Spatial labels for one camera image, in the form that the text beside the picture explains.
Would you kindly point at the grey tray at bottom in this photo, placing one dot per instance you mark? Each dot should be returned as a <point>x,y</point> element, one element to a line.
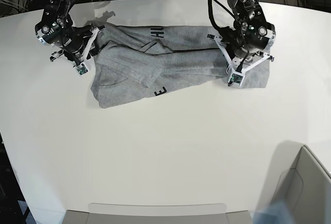
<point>114,213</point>

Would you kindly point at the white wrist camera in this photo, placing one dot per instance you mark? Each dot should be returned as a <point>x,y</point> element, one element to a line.
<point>235,78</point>
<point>81,69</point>

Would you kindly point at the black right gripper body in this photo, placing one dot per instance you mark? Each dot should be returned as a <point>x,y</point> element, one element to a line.
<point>75,45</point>

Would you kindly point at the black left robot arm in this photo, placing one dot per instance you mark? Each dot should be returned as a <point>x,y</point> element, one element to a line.
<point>244,12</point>

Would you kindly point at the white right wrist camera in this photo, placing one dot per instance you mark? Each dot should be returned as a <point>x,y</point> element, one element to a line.
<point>81,69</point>

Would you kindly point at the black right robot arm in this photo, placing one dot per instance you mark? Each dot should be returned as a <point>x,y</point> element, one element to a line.
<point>56,28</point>

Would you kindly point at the grey bin at right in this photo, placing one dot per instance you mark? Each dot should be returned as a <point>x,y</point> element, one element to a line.
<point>302,194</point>

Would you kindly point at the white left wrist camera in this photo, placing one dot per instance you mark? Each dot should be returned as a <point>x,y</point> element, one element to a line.
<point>235,78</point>

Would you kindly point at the grey T-shirt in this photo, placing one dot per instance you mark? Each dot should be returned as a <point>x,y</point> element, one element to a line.
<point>136,62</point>

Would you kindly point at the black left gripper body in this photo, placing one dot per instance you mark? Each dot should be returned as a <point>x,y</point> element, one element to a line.
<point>247,50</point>

